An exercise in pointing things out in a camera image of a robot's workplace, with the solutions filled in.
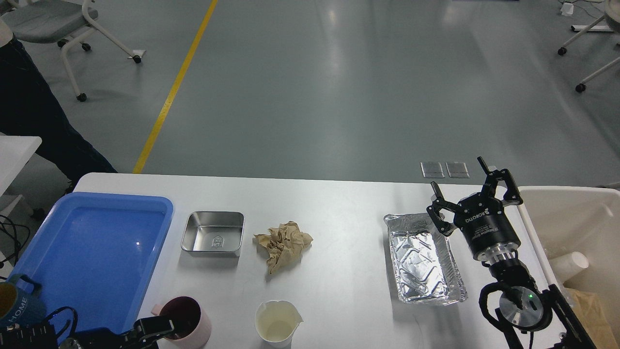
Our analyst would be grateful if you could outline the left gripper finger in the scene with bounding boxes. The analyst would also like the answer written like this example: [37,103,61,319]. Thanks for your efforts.
[134,316,176,341]

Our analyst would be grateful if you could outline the beige waste bin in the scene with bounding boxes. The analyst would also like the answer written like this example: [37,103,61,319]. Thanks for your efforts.
[513,186,620,343]

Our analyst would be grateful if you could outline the person in dark trousers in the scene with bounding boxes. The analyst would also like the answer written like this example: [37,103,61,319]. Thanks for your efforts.
[0,22,116,193]

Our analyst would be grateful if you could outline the white chair base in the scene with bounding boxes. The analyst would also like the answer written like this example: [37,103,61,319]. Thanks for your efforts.
[558,0,620,93]

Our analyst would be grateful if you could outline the brown paper bag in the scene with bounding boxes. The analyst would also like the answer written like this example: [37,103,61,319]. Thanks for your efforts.
[566,288,619,349]

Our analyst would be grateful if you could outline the dark blue mug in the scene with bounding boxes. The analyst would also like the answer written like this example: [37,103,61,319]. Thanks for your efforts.
[0,274,47,327]

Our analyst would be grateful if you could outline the crumpled brown paper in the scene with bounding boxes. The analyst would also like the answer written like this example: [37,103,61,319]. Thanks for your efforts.
[254,221,313,275]

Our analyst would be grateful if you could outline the white paper cup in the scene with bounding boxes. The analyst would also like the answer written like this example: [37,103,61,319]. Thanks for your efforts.
[549,251,589,283]

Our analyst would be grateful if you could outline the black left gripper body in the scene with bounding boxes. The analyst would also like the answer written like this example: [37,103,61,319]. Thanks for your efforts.
[73,328,138,349]

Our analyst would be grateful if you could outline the blue plastic tray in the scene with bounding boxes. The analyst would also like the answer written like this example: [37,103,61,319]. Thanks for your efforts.
[13,192,173,334]

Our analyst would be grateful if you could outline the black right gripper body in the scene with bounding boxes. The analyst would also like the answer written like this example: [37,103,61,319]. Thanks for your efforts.
[453,192,522,262]

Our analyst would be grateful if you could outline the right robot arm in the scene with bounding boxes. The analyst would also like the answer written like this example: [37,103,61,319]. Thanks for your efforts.
[427,157,595,349]

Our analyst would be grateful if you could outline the grey office chair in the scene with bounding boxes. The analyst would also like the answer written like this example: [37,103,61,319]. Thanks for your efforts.
[1,0,145,102]

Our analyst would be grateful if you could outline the floor outlet plate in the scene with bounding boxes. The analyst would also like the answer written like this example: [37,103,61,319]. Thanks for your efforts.
[420,161,445,179]
[445,161,471,179]

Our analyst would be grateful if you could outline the right floor outlet plate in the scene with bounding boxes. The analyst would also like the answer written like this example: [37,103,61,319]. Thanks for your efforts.
[445,161,471,179]

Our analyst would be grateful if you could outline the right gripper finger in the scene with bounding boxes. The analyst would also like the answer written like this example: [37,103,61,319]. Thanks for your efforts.
[427,182,461,237]
[477,157,524,207]

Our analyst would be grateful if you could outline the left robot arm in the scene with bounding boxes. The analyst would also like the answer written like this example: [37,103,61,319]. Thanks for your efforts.
[0,306,179,349]

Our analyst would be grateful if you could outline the aluminium foil container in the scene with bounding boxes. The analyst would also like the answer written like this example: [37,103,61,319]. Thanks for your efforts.
[383,213,468,306]

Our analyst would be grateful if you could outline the square steel tray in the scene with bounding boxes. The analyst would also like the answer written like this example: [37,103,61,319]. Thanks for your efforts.
[180,211,245,257]

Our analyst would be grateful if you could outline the pink mug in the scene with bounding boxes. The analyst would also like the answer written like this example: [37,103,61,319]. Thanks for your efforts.
[151,296,212,349]

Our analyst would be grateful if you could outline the white side table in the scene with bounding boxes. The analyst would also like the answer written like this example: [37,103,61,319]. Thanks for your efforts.
[0,133,42,195]

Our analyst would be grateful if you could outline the left floor outlet plate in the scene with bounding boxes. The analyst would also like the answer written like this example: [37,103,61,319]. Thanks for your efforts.
[420,161,445,179]

